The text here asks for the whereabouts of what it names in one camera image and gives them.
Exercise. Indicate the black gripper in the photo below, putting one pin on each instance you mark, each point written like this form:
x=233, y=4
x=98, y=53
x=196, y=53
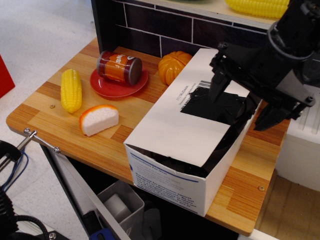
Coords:
x=267, y=73

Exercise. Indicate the white cardboard box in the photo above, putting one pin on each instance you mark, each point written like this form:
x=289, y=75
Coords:
x=183, y=148

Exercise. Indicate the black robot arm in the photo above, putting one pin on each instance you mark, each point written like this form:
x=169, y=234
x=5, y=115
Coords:
x=297, y=33

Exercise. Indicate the orange toy pumpkin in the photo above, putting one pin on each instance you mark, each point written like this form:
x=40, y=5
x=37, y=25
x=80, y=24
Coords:
x=171, y=65

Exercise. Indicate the yellow toy corn on shelf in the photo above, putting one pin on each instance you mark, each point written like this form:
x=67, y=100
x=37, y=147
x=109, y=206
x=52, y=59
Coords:
x=260, y=8

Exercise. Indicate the wooden shelf board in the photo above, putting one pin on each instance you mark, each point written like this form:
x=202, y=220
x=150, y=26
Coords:
x=217, y=9

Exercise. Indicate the red orange toy can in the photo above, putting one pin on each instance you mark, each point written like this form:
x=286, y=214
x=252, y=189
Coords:
x=119, y=67

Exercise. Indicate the red plastic plate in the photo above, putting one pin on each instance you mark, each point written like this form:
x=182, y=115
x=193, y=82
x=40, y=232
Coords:
x=115, y=89

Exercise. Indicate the white orange toy cheese wedge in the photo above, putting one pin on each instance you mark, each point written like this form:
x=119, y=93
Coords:
x=98, y=118

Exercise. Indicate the white roll in bin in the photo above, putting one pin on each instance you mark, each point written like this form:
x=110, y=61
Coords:
x=117, y=208

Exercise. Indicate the grey plastic bin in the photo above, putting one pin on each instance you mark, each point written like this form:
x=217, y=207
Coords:
x=133, y=225

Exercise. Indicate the yellow toy corn cob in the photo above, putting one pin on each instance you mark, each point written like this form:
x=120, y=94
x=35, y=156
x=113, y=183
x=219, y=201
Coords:
x=71, y=91

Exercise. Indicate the red box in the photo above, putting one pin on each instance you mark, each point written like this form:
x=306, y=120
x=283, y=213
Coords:
x=6, y=82

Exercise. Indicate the metal table clamp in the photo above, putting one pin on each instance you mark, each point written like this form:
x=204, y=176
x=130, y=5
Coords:
x=10, y=153

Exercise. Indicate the blue black tool handle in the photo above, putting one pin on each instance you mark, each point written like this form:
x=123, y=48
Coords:
x=94, y=227

